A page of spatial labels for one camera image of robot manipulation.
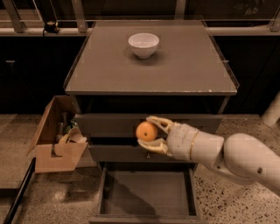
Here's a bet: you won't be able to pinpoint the grey drawer cabinet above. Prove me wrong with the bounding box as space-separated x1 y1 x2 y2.
63 19 240 116

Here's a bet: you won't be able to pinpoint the orange fruit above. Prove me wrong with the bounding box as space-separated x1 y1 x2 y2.
136 122 158 142

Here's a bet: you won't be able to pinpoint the grey top drawer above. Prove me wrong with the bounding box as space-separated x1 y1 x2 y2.
75 113 222 137

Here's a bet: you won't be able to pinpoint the grey middle drawer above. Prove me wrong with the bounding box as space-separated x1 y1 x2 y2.
89 145 184 163

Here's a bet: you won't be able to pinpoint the bottles and items in box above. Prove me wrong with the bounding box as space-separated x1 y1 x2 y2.
56 112 78 142

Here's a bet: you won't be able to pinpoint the black bar on floor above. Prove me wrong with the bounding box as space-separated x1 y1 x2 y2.
3 157 36 224

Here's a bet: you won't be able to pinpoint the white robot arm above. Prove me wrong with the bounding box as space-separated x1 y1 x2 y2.
136 115 280 195

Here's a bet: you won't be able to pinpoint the metal railing ledge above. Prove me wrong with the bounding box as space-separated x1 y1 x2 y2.
0 0 280 36

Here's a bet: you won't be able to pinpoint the small black object on ledge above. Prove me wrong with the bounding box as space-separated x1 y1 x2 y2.
44 21 60 33

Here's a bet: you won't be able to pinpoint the grey open bottom drawer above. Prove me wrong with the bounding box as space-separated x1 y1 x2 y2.
89 167 204 224

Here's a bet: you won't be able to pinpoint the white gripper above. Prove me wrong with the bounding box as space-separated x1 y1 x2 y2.
137 115 200 162

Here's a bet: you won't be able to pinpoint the open cardboard box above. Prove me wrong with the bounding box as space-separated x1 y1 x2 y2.
27 95 88 173

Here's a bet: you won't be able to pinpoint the white ceramic bowl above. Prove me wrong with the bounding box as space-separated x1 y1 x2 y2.
128 33 159 59

